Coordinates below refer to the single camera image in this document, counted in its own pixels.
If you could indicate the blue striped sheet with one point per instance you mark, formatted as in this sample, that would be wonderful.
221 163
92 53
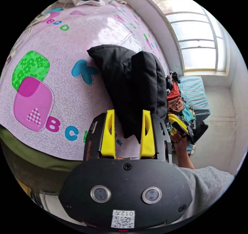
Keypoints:
194 94

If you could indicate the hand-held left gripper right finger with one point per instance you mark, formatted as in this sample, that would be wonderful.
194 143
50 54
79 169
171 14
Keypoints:
148 146

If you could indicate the window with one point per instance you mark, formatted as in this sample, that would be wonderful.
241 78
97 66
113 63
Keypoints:
197 43

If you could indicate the pile of clothes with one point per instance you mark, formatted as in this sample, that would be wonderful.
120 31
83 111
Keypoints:
177 102

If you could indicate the bed with pink printed sheet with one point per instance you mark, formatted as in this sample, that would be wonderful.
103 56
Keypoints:
64 67

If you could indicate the person's right hand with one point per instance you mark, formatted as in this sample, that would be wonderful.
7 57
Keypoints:
177 138

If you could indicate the black jacket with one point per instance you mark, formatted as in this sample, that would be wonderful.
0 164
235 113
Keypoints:
133 82

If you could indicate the person's right forearm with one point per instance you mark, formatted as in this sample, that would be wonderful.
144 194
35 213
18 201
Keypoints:
184 156

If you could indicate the white cloth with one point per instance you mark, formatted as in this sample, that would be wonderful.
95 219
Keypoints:
95 2

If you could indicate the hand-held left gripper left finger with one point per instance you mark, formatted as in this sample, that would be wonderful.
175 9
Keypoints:
108 140

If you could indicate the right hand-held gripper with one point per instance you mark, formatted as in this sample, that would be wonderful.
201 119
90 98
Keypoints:
199 131

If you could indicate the person's body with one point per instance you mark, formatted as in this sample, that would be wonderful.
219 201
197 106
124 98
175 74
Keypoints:
207 187

